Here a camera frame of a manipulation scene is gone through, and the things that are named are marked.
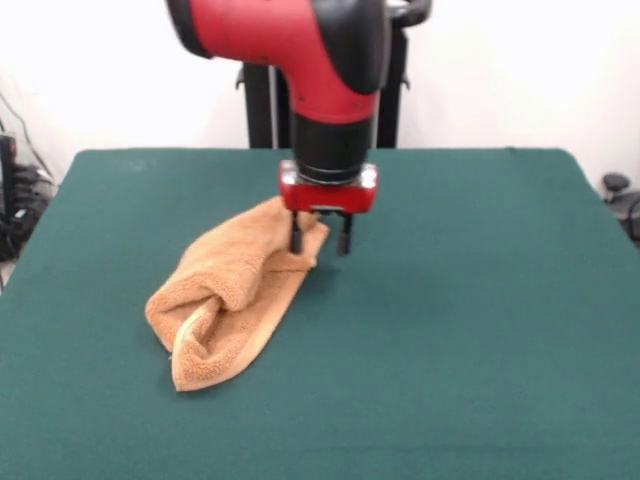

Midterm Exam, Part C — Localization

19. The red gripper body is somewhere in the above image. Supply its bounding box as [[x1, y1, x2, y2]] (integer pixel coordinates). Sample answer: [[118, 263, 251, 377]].
[[278, 160, 380, 215]]

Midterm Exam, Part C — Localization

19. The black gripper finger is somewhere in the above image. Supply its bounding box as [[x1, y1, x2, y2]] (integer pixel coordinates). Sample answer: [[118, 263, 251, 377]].
[[335, 212, 355, 255], [289, 210, 306, 254]]

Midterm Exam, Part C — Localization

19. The orange terry towel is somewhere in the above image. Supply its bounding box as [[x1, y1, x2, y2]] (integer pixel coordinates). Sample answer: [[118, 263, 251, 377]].
[[144, 195, 331, 394]]

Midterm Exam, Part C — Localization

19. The dark green table cloth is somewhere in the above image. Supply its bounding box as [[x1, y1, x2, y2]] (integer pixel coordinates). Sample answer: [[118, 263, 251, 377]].
[[0, 147, 640, 480]]

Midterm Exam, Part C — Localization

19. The black office chair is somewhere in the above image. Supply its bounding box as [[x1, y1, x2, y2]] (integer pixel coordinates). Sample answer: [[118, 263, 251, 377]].
[[602, 172, 640, 251]]

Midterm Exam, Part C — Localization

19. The black electronics box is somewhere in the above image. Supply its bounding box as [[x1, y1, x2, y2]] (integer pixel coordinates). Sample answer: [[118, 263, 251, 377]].
[[0, 132, 19, 211]]

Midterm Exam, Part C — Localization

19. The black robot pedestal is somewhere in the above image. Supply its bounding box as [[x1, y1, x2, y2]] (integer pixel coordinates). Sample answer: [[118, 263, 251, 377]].
[[234, 19, 412, 150]]

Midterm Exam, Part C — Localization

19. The black cable bundle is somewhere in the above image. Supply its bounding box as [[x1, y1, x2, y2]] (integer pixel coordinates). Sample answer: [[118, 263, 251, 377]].
[[0, 164, 56, 261]]

